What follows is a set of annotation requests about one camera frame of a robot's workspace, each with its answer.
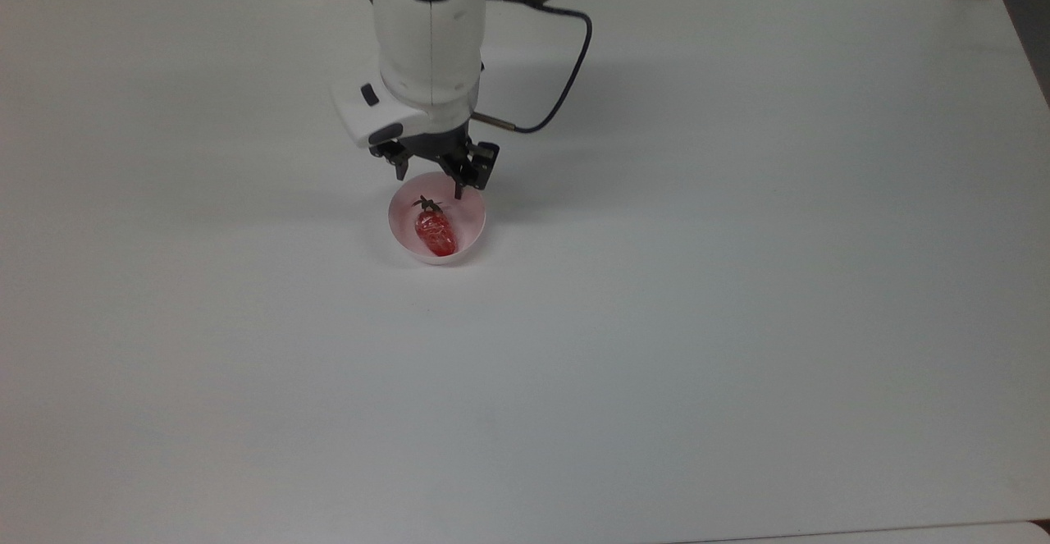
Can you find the pink plastic bowl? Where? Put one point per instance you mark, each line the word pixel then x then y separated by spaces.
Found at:
pixel 467 224

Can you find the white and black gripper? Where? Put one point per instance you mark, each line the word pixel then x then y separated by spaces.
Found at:
pixel 369 120

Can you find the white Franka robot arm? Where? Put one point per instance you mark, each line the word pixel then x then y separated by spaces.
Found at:
pixel 428 27

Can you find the red strawberry with green stem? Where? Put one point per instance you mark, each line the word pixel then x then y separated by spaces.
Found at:
pixel 435 232

